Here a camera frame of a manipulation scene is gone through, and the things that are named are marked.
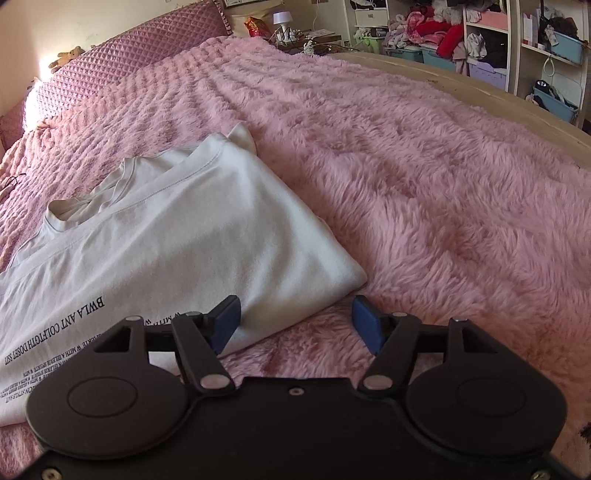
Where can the teal storage bin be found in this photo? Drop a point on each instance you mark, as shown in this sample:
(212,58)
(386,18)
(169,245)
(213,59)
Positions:
(556,105)
(406,54)
(567,46)
(438,58)

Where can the cluttered nightstand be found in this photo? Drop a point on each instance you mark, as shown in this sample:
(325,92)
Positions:
(314,42)

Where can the white table lamp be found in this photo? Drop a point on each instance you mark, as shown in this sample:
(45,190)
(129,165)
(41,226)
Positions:
(280,18)

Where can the red snack bag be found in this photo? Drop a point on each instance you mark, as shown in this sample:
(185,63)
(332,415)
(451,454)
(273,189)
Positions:
(256,25)

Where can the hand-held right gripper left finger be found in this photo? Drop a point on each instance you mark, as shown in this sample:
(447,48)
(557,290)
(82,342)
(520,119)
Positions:
(226,319)

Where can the white shelf unit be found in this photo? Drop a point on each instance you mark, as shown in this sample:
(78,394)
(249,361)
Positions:
(517,41)

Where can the purple storage bin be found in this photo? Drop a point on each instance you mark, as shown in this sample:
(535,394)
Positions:
(489,74)

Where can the white printed sweatshirt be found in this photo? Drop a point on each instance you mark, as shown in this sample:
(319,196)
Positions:
(184,240)

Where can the pink quilted headboard cushion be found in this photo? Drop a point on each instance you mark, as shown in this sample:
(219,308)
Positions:
(138,60)

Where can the wooden bed frame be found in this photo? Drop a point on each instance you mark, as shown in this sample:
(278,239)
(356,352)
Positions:
(461,87)

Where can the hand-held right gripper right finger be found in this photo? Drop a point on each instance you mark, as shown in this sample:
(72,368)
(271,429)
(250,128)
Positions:
(367,323)

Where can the pink fluffy blanket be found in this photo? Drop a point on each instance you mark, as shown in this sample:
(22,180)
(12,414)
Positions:
(415,184)

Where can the red garment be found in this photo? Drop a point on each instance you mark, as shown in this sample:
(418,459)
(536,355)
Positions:
(443,39)

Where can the green storage bin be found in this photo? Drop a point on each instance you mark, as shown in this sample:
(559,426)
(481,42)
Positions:
(371,44)

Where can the brown plush toy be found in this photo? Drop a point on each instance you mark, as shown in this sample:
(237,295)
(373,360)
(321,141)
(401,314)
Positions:
(68,56)

